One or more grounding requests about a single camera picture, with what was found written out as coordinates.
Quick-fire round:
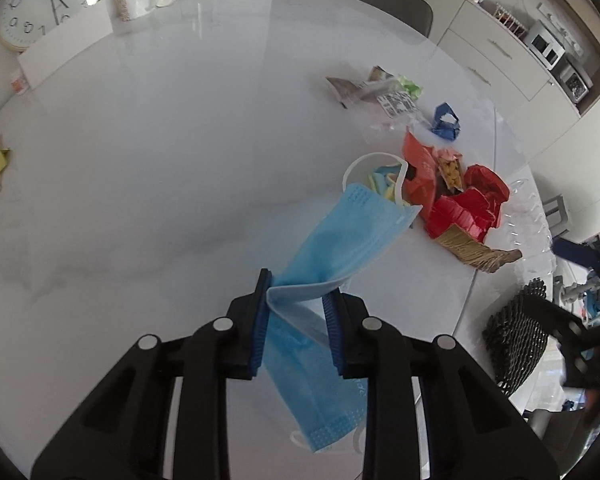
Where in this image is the silver microwave oven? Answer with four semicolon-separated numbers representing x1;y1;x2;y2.
524;21;566;70

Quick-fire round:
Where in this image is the yellow blue crumpled wrapper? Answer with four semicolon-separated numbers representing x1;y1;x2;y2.
368;164;411;206

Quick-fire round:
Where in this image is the white kitchen cabinet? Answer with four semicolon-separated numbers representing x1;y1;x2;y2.
439;0;580;159

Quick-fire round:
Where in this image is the red paper bag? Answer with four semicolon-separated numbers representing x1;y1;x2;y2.
402;131;510;243

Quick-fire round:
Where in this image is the white rectangular box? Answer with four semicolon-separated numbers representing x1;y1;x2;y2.
18;1;112;88

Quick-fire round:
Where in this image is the green crumpled paper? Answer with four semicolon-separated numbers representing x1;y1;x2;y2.
398;75;422;101

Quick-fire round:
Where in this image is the blue surgical face mask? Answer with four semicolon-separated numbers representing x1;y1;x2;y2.
262;153;425;455

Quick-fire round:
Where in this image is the black mesh basket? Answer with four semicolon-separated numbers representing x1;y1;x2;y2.
482;278;548;398

